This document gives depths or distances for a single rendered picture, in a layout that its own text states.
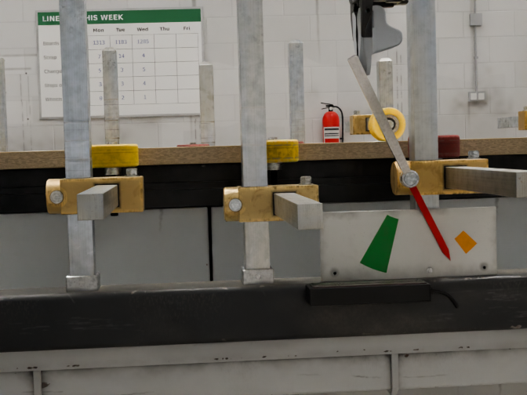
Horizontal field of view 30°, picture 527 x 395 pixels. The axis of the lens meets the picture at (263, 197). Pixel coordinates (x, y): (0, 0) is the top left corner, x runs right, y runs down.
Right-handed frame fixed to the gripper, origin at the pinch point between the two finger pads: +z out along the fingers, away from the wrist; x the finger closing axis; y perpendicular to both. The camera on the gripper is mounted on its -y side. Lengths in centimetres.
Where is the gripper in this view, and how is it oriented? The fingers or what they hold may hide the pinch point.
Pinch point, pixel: (361, 66)
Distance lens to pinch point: 136.9
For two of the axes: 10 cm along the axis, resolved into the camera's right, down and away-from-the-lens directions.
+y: 10.0, -0.4, 0.8
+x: -0.9, -0.5, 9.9
